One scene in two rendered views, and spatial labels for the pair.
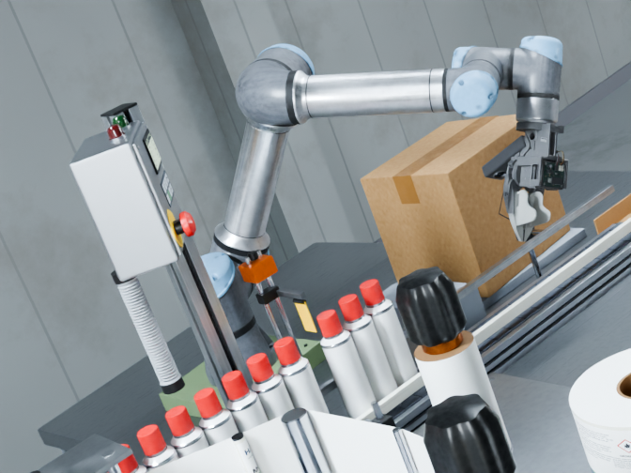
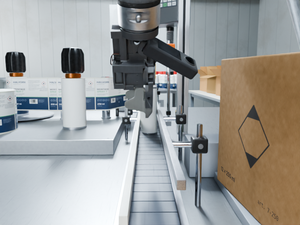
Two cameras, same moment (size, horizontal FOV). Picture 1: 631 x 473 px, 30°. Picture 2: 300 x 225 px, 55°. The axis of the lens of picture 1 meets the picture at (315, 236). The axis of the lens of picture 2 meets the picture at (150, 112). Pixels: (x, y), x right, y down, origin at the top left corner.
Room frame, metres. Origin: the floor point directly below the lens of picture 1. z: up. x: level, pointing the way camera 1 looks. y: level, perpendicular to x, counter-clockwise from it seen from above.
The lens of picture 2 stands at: (2.33, -0.90, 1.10)
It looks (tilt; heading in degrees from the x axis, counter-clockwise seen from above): 8 degrees down; 121
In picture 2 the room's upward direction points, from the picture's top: straight up
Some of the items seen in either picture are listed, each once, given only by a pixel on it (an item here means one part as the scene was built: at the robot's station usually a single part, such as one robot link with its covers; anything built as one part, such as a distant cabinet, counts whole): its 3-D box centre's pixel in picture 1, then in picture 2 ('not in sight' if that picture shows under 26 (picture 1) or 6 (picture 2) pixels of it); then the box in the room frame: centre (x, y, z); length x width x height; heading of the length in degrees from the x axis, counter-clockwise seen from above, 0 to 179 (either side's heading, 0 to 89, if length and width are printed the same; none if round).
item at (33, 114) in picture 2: not in sight; (18, 115); (1.12, -0.07, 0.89); 0.31 x 0.31 x 0.01
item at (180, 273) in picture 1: (198, 298); (183, 53); (1.82, 0.21, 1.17); 0.04 x 0.04 x 0.67; 32
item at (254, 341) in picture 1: (235, 345); not in sight; (2.21, 0.23, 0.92); 0.15 x 0.15 x 0.10
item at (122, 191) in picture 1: (131, 197); (167, 2); (1.73, 0.24, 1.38); 0.17 x 0.10 x 0.19; 177
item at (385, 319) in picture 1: (388, 337); (149, 103); (1.82, -0.05, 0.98); 0.05 x 0.05 x 0.20
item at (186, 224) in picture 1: (184, 224); not in sight; (1.68, 0.17, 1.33); 0.04 x 0.03 x 0.04; 177
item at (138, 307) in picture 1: (148, 329); (169, 51); (1.72, 0.29, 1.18); 0.04 x 0.04 x 0.21
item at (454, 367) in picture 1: (452, 368); (73, 88); (1.52, -0.11, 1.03); 0.09 x 0.09 x 0.30
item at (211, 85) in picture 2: not in sight; (218, 79); (1.06, 2.99, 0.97); 0.46 x 0.44 x 0.37; 133
